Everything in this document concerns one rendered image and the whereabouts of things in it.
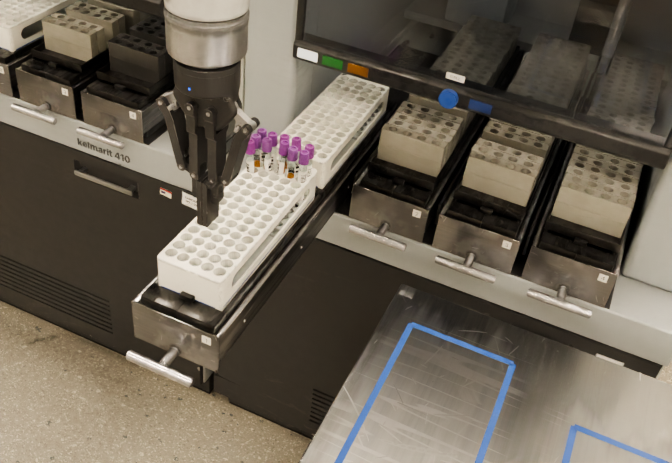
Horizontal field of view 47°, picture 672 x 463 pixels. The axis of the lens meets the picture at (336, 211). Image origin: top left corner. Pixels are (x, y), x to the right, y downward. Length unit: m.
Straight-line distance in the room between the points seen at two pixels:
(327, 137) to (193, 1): 0.55
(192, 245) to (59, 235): 0.79
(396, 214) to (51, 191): 0.79
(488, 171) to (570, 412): 0.44
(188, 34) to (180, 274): 0.34
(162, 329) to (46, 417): 0.95
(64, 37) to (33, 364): 0.88
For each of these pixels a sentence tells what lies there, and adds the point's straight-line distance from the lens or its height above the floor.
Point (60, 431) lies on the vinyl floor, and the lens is 1.96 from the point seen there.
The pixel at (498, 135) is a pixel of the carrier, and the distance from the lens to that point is 1.34.
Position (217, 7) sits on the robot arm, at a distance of 0.81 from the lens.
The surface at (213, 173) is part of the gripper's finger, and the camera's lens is 0.95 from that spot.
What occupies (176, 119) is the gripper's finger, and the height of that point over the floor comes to 1.06.
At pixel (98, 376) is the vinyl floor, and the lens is 2.04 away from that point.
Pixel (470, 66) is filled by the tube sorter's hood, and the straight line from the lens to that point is 1.20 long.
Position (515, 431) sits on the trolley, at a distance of 0.96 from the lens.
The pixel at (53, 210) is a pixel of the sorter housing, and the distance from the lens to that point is 1.77.
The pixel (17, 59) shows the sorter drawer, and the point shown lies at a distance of 1.65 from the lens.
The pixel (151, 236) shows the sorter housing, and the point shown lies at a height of 0.51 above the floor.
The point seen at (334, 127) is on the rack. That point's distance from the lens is 1.33.
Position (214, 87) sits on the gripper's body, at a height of 1.13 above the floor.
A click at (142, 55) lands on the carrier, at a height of 0.87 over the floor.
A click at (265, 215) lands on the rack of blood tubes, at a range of 1.11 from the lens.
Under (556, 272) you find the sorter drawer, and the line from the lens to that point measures 1.26.
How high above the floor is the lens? 1.56
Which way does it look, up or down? 38 degrees down
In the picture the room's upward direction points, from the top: 7 degrees clockwise
